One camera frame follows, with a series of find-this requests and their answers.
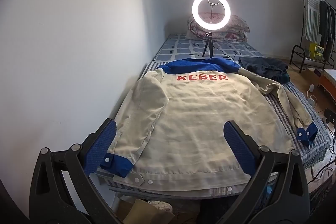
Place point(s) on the dark blue crumpled garment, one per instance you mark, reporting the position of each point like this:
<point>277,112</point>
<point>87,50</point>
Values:
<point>262,66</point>

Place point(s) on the blue checked bed sheet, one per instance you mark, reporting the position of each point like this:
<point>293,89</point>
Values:
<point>178,48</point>

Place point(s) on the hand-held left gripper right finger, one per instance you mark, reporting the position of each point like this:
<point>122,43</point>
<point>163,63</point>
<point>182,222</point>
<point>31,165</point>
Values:
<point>239,150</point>

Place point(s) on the white striped hanging cloth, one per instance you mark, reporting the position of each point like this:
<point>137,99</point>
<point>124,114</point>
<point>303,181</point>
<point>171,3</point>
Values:
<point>312,16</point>

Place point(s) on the dark hanging clothes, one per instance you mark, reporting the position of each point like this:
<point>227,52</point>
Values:
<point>326,27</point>

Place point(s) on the beige and blue jacket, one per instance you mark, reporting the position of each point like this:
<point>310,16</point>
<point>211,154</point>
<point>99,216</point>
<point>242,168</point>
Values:
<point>197,113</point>

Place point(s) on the yellow box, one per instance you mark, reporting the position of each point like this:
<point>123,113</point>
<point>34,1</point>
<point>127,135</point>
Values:
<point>316,50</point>

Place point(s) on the orange and white box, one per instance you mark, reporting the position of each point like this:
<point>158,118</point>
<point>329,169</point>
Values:
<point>328,82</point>

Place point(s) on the brown cardboard box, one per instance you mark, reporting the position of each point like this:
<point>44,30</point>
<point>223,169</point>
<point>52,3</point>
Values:
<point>312,72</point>

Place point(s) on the black metal clothes rack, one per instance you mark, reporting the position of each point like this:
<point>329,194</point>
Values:
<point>304,16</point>

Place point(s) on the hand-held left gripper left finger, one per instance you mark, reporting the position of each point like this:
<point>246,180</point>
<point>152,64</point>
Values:
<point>102,145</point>

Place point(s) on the brown paper bag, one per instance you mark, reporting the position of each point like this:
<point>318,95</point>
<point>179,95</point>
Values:
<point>141,211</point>

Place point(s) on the folded floral quilt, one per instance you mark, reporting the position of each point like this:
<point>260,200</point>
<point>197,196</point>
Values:
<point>239,27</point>

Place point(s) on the black power strip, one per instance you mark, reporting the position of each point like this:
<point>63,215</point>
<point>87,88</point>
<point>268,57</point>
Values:
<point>330,116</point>

